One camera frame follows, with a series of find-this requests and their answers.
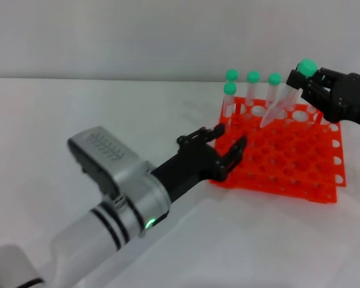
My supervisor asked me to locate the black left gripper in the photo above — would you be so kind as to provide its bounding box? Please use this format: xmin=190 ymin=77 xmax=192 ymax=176
xmin=151 ymin=124 xmax=248 ymax=202

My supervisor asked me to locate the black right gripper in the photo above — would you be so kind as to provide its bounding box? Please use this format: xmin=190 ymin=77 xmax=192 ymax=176
xmin=286 ymin=68 xmax=360 ymax=130

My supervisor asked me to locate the clear test tube green cap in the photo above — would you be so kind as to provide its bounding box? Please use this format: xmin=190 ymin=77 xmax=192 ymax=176
xmin=245 ymin=70 xmax=261 ymax=107
xmin=223 ymin=82 xmax=238 ymax=133
xmin=226 ymin=68 xmax=240 ymax=100
xmin=266 ymin=73 xmax=282 ymax=109
xmin=259 ymin=58 xmax=318 ymax=129

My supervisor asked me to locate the orange plastic test tube rack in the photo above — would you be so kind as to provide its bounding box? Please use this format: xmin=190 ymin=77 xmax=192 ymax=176
xmin=209 ymin=96 xmax=347 ymax=204

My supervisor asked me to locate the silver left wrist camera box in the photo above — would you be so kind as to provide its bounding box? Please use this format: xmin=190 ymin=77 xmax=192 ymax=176
xmin=67 ymin=125 xmax=152 ymax=196

